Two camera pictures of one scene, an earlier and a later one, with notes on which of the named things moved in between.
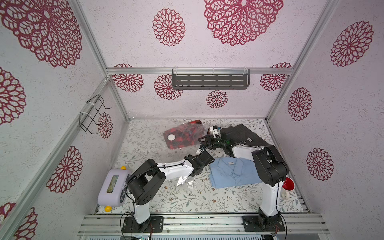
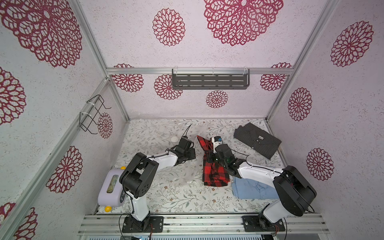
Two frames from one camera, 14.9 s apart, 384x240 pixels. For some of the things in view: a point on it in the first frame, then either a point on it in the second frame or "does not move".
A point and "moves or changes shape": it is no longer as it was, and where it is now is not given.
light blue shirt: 230,171 to 248,188
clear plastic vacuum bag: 184,138 moves or changes shape
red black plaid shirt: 187,135 to 213,175
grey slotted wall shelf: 210,78 does not move
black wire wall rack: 92,113 does not move
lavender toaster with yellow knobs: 111,194 does not move
